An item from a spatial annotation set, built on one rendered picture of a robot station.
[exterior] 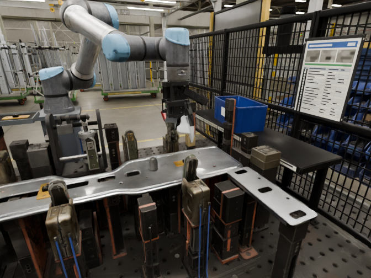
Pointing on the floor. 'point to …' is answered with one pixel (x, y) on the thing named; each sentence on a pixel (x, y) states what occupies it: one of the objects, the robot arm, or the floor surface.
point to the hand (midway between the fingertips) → (184, 135)
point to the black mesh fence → (317, 26)
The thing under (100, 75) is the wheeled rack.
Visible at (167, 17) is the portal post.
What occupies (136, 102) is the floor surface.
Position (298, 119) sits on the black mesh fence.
